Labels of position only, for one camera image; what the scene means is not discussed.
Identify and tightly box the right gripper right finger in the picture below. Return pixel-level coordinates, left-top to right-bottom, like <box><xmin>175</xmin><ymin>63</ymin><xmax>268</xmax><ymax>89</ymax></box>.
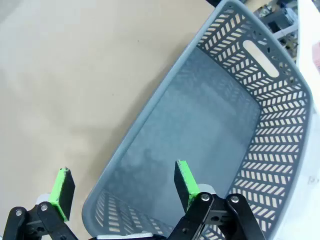
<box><xmin>167</xmin><ymin>159</ymin><xmax>266</xmax><ymax>240</ymax></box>

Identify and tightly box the large white table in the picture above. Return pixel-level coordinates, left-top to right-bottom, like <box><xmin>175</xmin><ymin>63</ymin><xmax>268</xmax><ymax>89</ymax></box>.
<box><xmin>296</xmin><ymin>0</ymin><xmax>320</xmax><ymax>83</ymax></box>

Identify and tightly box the grey plastic lattice basket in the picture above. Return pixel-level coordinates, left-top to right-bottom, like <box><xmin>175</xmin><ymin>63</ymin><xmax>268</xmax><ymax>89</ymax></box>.
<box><xmin>81</xmin><ymin>0</ymin><xmax>315</xmax><ymax>240</ymax></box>

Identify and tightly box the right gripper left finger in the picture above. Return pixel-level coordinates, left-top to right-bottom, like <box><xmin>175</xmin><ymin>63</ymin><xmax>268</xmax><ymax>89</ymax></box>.
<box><xmin>1</xmin><ymin>166</ymin><xmax>77</xmax><ymax>240</ymax></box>

